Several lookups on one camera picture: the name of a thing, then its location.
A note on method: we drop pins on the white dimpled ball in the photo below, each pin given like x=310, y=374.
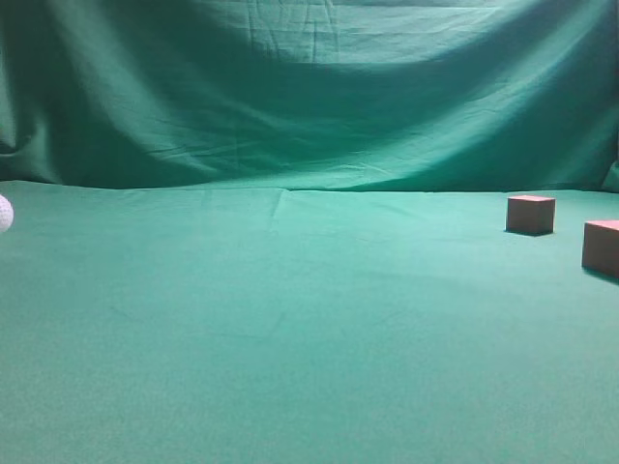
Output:
x=7, y=214

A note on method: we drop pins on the brown cube block at edge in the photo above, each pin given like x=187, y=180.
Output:
x=600, y=247

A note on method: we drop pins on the green cloth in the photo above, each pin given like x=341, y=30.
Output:
x=275, y=232

